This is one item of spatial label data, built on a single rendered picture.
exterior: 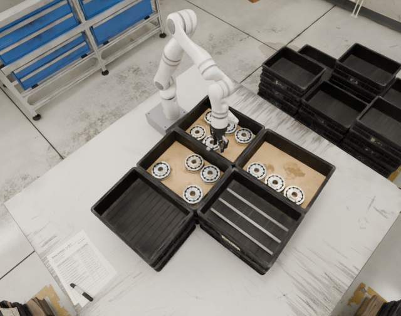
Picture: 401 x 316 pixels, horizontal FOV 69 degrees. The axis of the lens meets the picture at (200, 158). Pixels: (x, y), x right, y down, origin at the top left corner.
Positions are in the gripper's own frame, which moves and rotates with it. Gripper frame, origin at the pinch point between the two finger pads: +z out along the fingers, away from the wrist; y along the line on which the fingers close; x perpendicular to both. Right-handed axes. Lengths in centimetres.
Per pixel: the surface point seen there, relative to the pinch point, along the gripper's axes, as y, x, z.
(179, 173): -10.5, -16.9, 21.7
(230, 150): -9.3, 13.6, 17.7
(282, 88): -61, 94, 33
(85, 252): -4, -75, 44
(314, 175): 25, 44, 20
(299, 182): 24.2, 34.8, 20.9
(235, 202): 17.5, 0.5, 24.5
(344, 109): -28, 131, 44
